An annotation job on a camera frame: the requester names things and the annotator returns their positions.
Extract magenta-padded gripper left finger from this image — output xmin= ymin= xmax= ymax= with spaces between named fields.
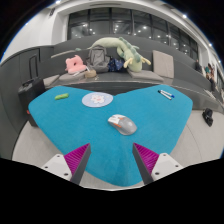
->
xmin=41 ymin=143 xmax=92 ymax=186

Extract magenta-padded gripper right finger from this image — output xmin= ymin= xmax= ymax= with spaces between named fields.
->
xmin=132 ymin=142 xmax=184 ymax=185

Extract grey white orange computer mouse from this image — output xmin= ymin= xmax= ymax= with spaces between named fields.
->
xmin=107 ymin=113 xmax=138 ymax=136

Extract round light blue mouse pad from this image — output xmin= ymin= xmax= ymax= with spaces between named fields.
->
xmin=81 ymin=91 xmax=115 ymax=109

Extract small green eraser block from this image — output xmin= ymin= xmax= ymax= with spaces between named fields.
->
xmin=54 ymin=92 xmax=70 ymax=101

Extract white marker with blue cap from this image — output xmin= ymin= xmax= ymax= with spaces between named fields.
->
xmin=159 ymin=89 xmax=176 ymax=99

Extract black bag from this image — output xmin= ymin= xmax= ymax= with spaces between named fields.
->
xmin=201 ymin=107 xmax=215 ymax=128

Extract black suitcase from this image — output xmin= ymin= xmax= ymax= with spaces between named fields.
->
xmin=17 ymin=54 xmax=46 ymax=128

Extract flat grey seat cushion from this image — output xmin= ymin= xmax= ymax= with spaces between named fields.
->
xmin=58 ymin=71 xmax=87 ymax=83
xmin=42 ymin=73 xmax=61 ymax=89
xmin=126 ymin=68 xmax=165 ymax=83

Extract tan woven pouch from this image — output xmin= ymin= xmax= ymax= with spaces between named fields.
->
xmin=84 ymin=68 xmax=98 ymax=80

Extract pink plush cushion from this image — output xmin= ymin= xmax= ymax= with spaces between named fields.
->
xmin=64 ymin=54 xmax=88 ymax=75

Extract upright grey seat cushion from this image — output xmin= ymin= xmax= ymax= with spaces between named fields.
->
xmin=152 ymin=49 xmax=176 ymax=80

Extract navy star-print bag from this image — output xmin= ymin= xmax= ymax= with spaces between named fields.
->
xmin=107 ymin=57 xmax=126 ymax=73

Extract grey backpack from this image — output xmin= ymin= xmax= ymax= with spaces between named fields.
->
xmin=85 ymin=45 xmax=111 ymax=74

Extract person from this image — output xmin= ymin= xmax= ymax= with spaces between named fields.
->
xmin=203 ymin=63 xmax=218 ymax=93
xmin=194 ymin=59 xmax=204 ymax=74

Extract long green plush dragon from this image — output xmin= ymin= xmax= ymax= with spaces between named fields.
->
xmin=89 ymin=36 xmax=152 ymax=74

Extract dark glass window front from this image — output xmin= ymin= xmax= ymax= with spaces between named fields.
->
xmin=67 ymin=7 xmax=200 ymax=61

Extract ceiling lights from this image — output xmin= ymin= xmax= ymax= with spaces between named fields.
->
xmin=54 ymin=0 xmax=224 ymax=66

